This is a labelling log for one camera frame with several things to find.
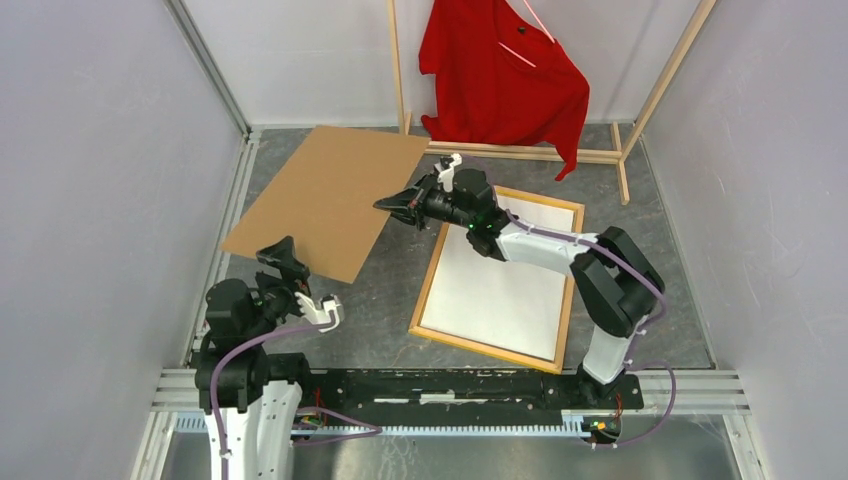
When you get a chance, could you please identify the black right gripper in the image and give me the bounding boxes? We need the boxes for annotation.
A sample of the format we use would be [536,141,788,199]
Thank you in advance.
[374,171,474,232]

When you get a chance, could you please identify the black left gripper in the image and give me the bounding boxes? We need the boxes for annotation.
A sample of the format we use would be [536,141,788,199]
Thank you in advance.
[245,234,318,342]

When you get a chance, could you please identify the brown cardboard backing board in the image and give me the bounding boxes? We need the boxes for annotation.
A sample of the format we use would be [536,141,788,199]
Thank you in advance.
[221,126,429,283]

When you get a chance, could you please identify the building and sky photo print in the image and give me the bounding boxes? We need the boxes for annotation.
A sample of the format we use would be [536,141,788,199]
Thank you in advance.
[419,195,576,363]

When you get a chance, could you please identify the yellow wooden picture frame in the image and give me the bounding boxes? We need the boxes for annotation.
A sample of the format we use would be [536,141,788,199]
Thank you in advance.
[407,185,587,376]

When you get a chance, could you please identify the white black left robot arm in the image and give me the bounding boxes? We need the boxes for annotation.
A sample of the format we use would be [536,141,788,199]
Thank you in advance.
[193,236,309,479]

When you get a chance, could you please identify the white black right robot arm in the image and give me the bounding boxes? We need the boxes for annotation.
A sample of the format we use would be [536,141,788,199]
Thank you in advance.
[374,168,667,408]

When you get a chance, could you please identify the red t-shirt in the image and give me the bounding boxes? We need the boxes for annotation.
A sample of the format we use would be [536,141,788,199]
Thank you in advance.
[418,0,590,180]

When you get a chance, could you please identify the wooden clothes rack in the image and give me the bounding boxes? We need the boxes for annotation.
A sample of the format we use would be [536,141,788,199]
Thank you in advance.
[385,0,718,205]

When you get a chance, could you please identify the pink clothes hanger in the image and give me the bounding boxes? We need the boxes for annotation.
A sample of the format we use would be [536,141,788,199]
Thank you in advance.
[494,1,557,68]

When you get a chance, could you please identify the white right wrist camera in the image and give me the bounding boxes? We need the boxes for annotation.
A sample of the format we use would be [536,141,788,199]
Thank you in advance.
[434,153,463,193]

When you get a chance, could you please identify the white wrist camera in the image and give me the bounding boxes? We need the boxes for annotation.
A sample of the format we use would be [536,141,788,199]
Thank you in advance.
[295,293,345,333]
[434,153,463,193]

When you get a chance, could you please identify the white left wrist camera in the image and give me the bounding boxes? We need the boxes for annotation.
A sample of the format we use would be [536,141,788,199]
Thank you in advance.
[295,293,345,333]

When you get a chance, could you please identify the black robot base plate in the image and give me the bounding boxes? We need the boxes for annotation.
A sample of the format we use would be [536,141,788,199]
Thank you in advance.
[270,367,645,427]

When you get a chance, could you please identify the grey slotted cable duct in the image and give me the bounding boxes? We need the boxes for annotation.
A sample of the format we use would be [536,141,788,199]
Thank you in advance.
[173,413,623,439]

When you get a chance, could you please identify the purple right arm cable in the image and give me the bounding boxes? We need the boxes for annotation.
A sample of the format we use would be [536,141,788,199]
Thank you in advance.
[503,211,678,449]

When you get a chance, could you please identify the aluminium rail frame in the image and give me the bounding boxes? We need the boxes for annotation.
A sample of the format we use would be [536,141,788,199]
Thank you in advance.
[130,0,773,480]

